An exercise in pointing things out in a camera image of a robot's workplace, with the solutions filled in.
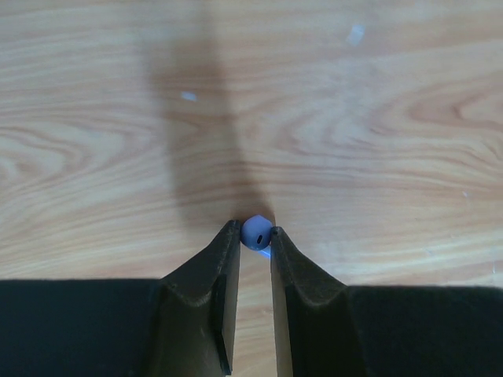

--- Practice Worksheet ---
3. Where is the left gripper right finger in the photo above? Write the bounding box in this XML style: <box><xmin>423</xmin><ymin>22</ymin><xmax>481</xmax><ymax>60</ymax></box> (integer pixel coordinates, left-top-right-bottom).
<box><xmin>270</xmin><ymin>227</ymin><xmax>502</xmax><ymax>376</ymax></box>

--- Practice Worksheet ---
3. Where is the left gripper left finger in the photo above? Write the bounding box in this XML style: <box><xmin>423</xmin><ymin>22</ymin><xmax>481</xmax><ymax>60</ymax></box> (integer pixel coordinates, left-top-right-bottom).
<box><xmin>1</xmin><ymin>221</ymin><xmax>240</xmax><ymax>376</ymax></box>

